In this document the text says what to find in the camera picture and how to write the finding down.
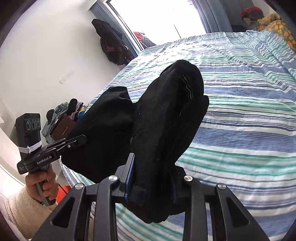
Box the black pants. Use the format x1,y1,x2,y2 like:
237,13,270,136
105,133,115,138
61,60,209,223

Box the left forearm cream sleeve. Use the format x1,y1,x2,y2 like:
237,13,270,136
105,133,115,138
1,186,57,240

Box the left hand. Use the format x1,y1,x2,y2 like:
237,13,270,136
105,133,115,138
25,167,58,201

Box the brown wooden box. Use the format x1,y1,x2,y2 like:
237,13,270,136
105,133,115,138
49,114,76,141

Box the red orange rug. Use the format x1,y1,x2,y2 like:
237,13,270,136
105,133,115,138
56,185,71,203

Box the clothes pile on left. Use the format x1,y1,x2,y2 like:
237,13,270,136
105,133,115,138
41,98,86,144

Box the striped blue green bedsheet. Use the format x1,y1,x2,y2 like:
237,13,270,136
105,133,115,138
60,29,296,241

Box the red clothes by window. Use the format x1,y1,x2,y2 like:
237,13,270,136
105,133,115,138
133,32,156,49

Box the orange floral blanket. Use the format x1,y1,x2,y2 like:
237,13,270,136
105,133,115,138
254,12,296,52

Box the red and brown clothes pile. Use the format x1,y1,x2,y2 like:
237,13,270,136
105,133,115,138
240,6,264,25

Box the black camera box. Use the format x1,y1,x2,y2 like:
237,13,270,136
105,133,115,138
15,113,42,161

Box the white wall switch plate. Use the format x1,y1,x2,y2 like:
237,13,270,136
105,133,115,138
59,70,75,84

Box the dark clothes hanging on wall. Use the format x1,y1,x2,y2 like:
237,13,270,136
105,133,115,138
91,19,132,65

